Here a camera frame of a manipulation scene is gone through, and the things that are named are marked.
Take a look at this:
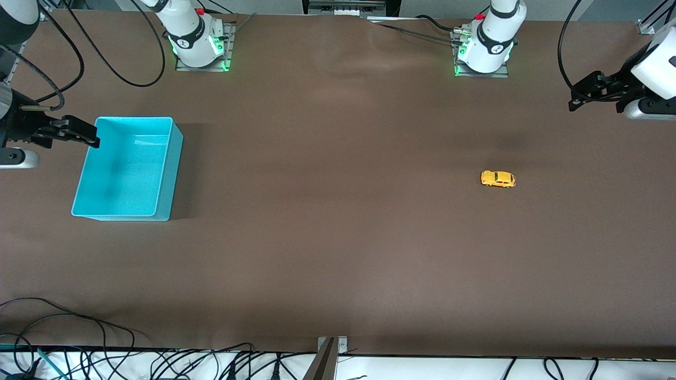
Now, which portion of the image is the teal cable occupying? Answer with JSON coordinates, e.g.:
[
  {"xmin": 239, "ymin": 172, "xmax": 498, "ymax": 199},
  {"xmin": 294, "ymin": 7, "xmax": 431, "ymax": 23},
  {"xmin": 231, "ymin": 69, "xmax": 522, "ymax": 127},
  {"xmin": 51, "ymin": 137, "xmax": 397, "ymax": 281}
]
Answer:
[{"xmin": 0, "ymin": 344, "xmax": 69, "ymax": 380}]

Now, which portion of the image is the yellow beetle toy car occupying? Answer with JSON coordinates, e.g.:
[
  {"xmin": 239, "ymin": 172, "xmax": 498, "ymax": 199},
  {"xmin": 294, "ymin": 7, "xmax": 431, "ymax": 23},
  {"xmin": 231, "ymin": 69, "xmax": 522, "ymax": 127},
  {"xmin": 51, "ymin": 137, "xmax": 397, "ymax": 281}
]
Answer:
[{"xmin": 480, "ymin": 170, "xmax": 517, "ymax": 189}]

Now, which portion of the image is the grey camera mount pole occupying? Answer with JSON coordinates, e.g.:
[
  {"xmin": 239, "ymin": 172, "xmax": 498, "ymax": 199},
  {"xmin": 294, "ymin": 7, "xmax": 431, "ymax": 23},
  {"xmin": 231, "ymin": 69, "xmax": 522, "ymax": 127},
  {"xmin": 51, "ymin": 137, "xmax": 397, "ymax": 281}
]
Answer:
[{"xmin": 302, "ymin": 338, "xmax": 337, "ymax": 380}]

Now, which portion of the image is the turquoise plastic bin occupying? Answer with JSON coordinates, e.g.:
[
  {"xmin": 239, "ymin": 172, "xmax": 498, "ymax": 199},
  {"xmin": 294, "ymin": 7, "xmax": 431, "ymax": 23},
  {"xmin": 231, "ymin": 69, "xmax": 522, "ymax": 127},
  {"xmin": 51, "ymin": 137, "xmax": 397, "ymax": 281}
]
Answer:
[{"xmin": 71, "ymin": 117, "xmax": 184, "ymax": 222}]

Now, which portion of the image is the black grey control box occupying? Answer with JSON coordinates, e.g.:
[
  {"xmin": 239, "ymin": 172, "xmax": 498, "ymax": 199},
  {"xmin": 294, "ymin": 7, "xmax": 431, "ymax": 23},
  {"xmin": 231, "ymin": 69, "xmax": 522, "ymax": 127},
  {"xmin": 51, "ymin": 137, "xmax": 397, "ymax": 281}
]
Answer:
[{"xmin": 302, "ymin": 0, "xmax": 401, "ymax": 17}]

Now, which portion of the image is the black base power cable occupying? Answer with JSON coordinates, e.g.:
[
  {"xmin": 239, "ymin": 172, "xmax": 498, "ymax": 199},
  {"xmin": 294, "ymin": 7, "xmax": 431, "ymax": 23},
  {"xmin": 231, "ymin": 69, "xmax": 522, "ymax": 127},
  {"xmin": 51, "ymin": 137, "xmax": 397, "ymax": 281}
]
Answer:
[{"xmin": 415, "ymin": 14, "xmax": 456, "ymax": 33}]

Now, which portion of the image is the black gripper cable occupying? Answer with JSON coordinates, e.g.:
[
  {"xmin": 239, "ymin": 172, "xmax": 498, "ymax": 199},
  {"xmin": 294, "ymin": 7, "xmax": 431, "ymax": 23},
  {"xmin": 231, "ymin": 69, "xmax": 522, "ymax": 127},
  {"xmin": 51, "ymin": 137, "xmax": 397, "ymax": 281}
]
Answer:
[{"xmin": 0, "ymin": 43, "xmax": 66, "ymax": 111}]

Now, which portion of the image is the long black arm cable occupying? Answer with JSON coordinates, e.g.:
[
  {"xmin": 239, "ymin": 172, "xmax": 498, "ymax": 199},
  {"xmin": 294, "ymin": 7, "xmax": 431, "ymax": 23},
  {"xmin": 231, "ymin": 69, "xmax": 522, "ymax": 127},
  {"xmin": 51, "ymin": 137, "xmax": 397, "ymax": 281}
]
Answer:
[
  {"xmin": 62, "ymin": 0, "xmax": 166, "ymax": 88},
  {"xmin": 557, "ymin": 0, "xmax": 585, "ymax": 103},
  {"xmin": 40, "ymin": 8, "xmax": 85, "ymax": 104}
]

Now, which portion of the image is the black tangled cable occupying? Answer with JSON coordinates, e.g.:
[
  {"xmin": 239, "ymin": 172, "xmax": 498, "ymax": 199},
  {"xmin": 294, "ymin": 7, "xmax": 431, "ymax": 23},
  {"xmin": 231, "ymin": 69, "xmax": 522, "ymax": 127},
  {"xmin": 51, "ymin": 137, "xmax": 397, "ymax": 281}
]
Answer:
[{"xmin": 149, "ymin": 343, "xmax": 255, "ymax": 380}]

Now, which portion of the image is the small metal mount bracket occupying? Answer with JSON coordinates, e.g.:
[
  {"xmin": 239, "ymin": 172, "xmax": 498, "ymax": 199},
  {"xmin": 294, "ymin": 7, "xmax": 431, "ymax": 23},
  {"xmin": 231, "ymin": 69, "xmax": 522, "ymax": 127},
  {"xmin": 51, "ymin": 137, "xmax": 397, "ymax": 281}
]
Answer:
[{"xmin": 317, "ymin": 336, "xmax": 349, "ymax": 355}]

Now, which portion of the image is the grey base cable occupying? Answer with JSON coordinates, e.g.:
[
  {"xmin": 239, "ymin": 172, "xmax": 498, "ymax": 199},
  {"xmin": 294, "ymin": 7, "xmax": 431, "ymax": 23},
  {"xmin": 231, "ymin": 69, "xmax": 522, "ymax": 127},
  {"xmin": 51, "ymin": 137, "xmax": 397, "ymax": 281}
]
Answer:
[
  {"xmin": 370, "ymin": 20, "xmax": 456, "ymax": 42},
  {"xmin": 231, "ymin": 13, "xmax": 257, "ymax": 33}
]

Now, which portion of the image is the black looped floor cable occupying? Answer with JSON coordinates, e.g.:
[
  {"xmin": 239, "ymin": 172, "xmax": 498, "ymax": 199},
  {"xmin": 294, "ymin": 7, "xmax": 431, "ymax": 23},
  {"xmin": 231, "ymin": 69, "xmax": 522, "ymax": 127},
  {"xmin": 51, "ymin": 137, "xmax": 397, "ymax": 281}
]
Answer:
[{"xmin": 0, "ymin": 297, "xmax": 137, "ymax": 380}]

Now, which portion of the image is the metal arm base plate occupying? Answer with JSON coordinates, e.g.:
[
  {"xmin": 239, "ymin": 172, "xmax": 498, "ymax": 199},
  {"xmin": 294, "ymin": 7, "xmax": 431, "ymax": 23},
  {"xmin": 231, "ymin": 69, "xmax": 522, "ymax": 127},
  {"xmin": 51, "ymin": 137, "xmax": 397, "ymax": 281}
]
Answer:
[
  {"xmin": 175, "ymin": 21, "xmax": 237, "ymax": 72},
  {"xmin": 450, "ymin": 29, "xmax": 510, "ymax": 79}
]

